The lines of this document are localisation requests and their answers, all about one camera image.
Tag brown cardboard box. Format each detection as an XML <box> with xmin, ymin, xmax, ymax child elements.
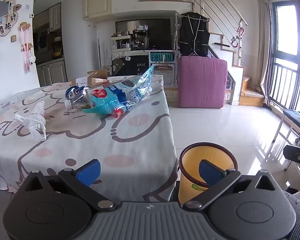
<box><xmin>86</xmin><ymin>69</ymin><xmax>110</xmax><ymax>87</ymax></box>

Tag white tissue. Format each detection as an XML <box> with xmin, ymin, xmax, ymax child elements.
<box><xmin>14</xmin><ymin>101</ymin><xmax>47</xmax><ymax>141</ymax></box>

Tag wall photo collage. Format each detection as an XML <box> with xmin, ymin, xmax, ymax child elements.
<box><xmin>0</xmin><ymin>0</ymin><xmax>22</xmax><ymax>43</ymax></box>

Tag beige curtain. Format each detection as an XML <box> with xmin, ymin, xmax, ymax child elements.
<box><xmin>257</xmin><ymin>0</ymin><xmax>274</xmax><ymax>105</ymax></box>

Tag wooden staircase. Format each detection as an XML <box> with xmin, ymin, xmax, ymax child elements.
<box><xmin>209</xmin><ymin>32</ymin><xmax>265</xmax><ymax>107</ymax></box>

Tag clear blue printed plastic bag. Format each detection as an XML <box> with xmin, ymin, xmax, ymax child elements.
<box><xmin>107</xmin><ymin>64</ymin><xmax>163</xmax><ymax>105</ymax></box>

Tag black window railing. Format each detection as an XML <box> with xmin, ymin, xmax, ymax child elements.
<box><xmin>269</xmin><ymin>57</ymin><xmax>300</xmax><ymax>117</ymax></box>

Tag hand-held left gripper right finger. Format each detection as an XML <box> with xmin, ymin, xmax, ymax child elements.
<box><xmin>184</xmin><ymin>159</ymin><xmax>278</xmax><ymax>210</ymax></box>

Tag cream wall cabinet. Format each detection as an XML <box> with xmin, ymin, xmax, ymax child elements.
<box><xmin>83</xmin><ymin>0</ymin><xmax>112</xmax><ymax>22</ymax></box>

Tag countertop shelf rack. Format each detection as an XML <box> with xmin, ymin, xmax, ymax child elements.
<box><xmin>111</xmin><ymin>29</ymin><xmax>150</xmax><ymax>52</ymax></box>

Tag yellow wastebasket with dark rim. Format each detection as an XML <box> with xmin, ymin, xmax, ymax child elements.
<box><xmin>178</xmin><ymin>142</ymin><xmax>238</xmax><ymax>205</ymax></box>

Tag white metal cabinet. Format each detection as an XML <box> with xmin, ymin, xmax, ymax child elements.
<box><xmin>148</xmin><ymin>50</ymin><xmax>182</xmax><ymax>88</ymax></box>

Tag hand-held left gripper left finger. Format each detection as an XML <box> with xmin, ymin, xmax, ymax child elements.
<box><xmin>21</xmin><ymin>159</ymin><xmax>117</xmax><ymax>212</ymax></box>

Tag teal plastic wrapper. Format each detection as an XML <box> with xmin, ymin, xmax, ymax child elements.
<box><xmin>82</xmin><ymin>87</ymin><xmax>132</xmax><ymax>118</ymax></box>

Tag metal stair railing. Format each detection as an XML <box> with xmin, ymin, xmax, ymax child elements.
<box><xmin>137</xmin><ymin>0</ymin><xmax>248</xmax><ymax>63</ymax></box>

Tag pink wall hangings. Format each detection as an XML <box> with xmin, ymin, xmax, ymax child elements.
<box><xmin>20</xmin><ymin>22</ymin><xmax>33</xmax><ymax>74</ymax></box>

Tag printed tablecloth with foil backing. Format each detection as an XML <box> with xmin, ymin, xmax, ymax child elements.
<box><xmin>0</xmin><ymin>74</ymin><xmax>178</xmax><ymax>203</ymax></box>

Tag grey kitchen cabinets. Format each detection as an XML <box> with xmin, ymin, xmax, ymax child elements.
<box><xmin>32</xmin><ymin>2</ymin><xmax>68</xmax><ymax>87</ymax></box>

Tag clear plastic bottle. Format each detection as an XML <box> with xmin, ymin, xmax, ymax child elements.
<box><xmin>64</xmin><ymin>86</ymin><xmax>108</xmax><ymax>110</ymax></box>

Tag white paper box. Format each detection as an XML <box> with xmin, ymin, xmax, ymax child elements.
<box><xmin>70</xmin><ymin>75</ymin><xmax>89</xmax><ymax>87</ymax></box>

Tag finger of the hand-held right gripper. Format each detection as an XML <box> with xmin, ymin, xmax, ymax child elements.
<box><xmin>283</xmin><ymin>145</ymin><xmax>300</xmax><ymax>167</ymax></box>

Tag black chalkboard counter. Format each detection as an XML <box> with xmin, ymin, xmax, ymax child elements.
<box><xmin>111</xmin><ymin>50</ymin><xmax>150</xmax><ymax>77</ymax></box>

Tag low wooden drawer unit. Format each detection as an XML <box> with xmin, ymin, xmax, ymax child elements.
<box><xmin>164</xmin><ymin>86</ymin><xmax>180</xmax><ymax>102</ymax></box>

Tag black vest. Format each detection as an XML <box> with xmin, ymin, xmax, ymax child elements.
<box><xmin>179</xmin><ymin>11</ymin><xmax>210</xmax><ymax>57</ymax></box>

